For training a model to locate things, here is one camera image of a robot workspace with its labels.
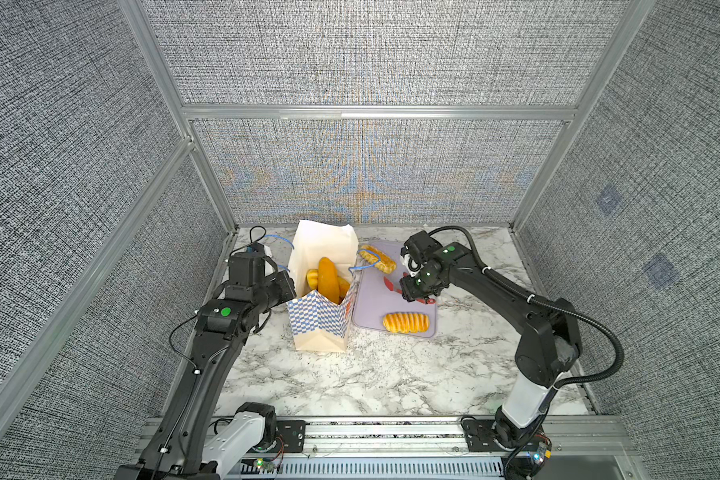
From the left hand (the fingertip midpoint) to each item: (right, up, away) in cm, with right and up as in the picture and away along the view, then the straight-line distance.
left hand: (294, 279), depth 74 cm
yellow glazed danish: (+25, +3, +29) cm, 39 cm away
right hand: (+32, -4, +14) cm, 35 cm away
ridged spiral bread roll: (+30, -14, +15) cm, 36 cm away
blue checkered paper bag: (+5, -11, +5) cm, 13 cm away
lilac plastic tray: (+37, -11, +24) cm, 45 cm away
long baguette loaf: (+7, -2, +19) cm, 20 cm away
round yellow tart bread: (+1, -1, +23) cm, 23 cm away
